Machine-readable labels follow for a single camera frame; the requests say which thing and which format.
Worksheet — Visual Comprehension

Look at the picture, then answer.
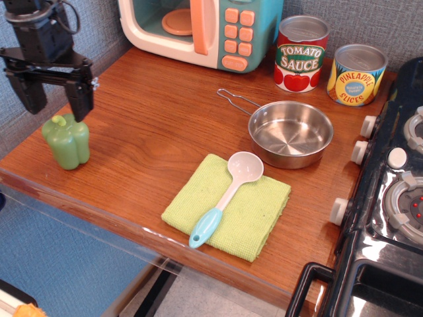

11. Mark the pineapple slices can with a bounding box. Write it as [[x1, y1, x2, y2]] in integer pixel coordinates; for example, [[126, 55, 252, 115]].
[[327, 44, 388, 107]]

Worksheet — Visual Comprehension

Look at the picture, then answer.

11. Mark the black toy stove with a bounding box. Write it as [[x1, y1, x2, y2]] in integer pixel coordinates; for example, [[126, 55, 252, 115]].
[[286, 57, 422, 316]]

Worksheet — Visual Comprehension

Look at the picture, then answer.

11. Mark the toy microwave oven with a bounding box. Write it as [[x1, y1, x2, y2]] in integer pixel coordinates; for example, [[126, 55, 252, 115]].
[[118, 1, 284, 73]]

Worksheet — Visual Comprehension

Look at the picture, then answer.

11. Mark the green toy bell pepper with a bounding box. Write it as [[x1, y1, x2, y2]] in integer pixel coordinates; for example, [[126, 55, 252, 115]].
[[42, 114, 90, 170]]

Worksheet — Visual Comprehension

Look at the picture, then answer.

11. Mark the white stove knob upper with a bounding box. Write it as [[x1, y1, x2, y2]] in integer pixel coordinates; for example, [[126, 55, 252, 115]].
[[360, 116, 377, 139]]

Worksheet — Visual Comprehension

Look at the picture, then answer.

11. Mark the green folded cloth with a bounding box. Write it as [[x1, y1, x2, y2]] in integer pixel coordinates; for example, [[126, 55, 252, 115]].
[[161, 154, 291, 262]]

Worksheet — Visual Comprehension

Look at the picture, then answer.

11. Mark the white spoon with blue handle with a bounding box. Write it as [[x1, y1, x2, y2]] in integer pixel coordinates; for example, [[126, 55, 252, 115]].
[[188, 151, 264, 249]]

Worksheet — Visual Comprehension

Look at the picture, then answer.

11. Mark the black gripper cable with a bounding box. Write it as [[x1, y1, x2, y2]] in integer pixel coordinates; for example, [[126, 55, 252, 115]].
[[54, 0, 81, 36]]

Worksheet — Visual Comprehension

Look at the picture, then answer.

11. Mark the white stove knob middle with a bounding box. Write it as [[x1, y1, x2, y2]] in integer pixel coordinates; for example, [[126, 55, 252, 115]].
[[350, 141, 368, 165]]

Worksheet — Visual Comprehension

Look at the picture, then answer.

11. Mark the white stove knob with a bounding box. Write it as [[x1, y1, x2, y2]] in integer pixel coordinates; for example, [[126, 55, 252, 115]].
[[350, 141, 368, 165], [360, 116, 377, 139], [329, 197, 349, 226]]

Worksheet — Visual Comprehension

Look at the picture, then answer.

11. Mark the stainless steel pot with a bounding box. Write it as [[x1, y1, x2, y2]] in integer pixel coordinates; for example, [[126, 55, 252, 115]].
[[217, 88, 334, 170]]

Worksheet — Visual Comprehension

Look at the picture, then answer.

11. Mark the white stove knob lower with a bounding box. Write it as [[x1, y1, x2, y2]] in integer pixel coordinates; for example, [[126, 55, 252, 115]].
[[329, 197, 349, 226]]

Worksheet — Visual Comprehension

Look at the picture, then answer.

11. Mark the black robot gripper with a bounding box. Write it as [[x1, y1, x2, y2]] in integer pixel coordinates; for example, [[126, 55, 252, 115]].
[[1, 1, 98, 122]]

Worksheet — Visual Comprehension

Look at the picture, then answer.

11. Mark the tomato sauce can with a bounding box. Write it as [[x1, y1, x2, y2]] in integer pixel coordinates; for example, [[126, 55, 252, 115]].
[[274, 15, 330, 92]]

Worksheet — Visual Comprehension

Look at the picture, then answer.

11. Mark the orange fuzzy object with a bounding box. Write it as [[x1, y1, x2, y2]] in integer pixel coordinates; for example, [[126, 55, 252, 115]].
[[13, 304, 47, 317]]

